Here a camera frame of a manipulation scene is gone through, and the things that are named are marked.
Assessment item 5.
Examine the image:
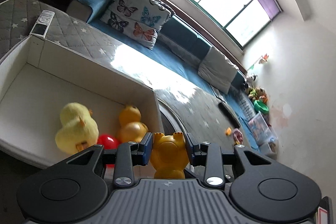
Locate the small clear box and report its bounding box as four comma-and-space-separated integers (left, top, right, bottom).
262, 139, 279, 158

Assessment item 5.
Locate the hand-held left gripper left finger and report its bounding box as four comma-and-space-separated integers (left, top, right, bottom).
67, 133, 153, 187

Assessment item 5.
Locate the dark remote control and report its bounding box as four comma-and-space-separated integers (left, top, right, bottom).
218, 102, 241, 128

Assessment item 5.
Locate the red heart toy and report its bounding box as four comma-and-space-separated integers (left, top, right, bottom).
98, 134, 120, 168

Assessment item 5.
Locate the green bowl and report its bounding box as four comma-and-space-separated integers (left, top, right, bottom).
253, 99, 270, 113

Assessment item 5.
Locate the white remote control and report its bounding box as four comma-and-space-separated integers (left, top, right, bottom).
30, 10, 56, 37

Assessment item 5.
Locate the yellow plush duck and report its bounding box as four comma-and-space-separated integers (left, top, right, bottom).
54, 102, 100, 154

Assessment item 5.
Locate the orange rubber duck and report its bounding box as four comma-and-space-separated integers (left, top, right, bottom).
117, 105, 149, 145
150, 132, 190, 180

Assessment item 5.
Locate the white cushion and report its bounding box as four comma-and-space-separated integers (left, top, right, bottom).
197, 46, 240, 95

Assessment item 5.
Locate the round glass turntable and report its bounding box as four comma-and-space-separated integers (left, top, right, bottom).
157, 98, 190, 136

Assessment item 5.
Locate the grey cardboard box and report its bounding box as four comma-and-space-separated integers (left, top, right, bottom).
0, 34, 165, 170

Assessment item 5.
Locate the blue sofa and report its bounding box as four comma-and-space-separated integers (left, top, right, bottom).
66, 0, 263, 152

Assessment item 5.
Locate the pile of stuffed toys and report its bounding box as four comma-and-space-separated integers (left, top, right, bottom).
245, 74, 269, 104

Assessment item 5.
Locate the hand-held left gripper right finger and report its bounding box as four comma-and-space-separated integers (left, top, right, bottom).
184, 133, 273, 187

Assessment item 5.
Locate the pink toy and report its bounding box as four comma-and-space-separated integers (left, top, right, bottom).
232, 128, 244, 143

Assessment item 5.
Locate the clear plastic container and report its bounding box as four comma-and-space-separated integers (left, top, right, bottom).
247, 111, 278, 146

